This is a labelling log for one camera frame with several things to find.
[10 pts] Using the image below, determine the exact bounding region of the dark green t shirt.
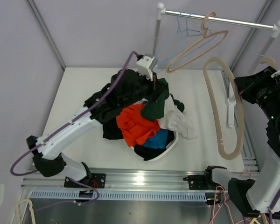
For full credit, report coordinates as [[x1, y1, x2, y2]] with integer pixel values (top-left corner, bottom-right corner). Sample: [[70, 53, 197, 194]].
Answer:
[[140, 78, 185, 122]]

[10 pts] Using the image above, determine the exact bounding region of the white metal clothes rack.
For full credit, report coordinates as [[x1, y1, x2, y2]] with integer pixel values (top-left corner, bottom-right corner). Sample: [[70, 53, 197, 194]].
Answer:
[[153, 0, 280, 75]]

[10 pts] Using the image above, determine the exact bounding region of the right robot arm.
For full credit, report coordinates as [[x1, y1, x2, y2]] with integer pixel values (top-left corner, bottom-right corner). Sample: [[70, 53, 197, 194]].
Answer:
[[184, 66, 280, 223]]

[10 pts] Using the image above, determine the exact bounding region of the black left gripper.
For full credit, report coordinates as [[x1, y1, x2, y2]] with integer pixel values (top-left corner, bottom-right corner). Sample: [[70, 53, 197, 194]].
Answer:
[[119, 70, 166, 110]]

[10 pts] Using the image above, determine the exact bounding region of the blue t shirt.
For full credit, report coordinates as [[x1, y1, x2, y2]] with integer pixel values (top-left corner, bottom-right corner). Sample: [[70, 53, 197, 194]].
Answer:
[[143, 129, 168, 149]]

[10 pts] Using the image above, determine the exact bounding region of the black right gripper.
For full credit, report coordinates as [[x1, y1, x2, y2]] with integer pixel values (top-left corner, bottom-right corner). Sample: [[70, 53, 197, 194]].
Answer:
[[235, 65, 280, 119]]

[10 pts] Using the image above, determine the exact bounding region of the pink wire hanger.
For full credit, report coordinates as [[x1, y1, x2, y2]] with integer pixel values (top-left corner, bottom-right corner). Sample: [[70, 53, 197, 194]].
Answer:
[[209, 169, 253, 224]]

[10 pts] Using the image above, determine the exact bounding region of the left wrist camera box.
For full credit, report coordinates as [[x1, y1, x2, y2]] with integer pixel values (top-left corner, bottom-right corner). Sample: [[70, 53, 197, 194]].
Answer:
[[136, 54, 158, 81]]

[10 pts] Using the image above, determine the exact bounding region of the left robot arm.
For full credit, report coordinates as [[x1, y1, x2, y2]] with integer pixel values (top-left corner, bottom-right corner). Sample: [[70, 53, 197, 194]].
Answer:
[[27, 69, 157, 187]]

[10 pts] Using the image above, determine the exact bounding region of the orange t shirt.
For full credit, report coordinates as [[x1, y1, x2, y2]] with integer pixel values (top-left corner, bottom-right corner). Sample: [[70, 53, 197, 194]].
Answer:
[[116, 104, 161, 147]]

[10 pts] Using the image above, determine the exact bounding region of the white perforated plastic basket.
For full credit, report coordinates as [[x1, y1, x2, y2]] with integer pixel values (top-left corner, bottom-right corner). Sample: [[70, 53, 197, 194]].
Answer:
[[131, 130, 178, 161]]

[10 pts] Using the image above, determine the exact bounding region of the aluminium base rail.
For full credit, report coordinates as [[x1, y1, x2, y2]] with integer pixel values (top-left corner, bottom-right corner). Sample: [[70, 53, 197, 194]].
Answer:
[[21, 149, 262, 201]]

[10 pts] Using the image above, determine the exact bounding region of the white printed t shirt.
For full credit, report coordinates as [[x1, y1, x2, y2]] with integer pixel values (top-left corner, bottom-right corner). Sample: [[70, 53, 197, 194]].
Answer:
[[157, 95, 198, 140]]

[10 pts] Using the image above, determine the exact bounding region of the light blue wire hanger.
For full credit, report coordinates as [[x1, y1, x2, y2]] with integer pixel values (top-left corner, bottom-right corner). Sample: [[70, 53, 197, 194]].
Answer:
[[156, 12, 189, 71], [171, 12, 203, 61]]

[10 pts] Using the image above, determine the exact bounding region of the wooden hanger bottom right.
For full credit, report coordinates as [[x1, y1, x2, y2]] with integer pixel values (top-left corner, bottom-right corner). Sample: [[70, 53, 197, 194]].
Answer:
[[249, 213, 269, 224]]

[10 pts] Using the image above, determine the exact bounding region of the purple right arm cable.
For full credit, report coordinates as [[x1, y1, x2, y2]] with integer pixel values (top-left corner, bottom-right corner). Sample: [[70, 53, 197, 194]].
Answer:
[[266, 177, 280, 224]]

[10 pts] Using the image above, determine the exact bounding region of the cream hanger bottom left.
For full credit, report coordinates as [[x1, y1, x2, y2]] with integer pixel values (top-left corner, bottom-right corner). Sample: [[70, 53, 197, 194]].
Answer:
[[15, 198, 36, 224]]

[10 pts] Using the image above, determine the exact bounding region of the black t shirt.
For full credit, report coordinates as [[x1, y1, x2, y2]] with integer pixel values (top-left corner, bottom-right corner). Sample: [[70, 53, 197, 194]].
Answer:
[[103, 118, 177, 161]]

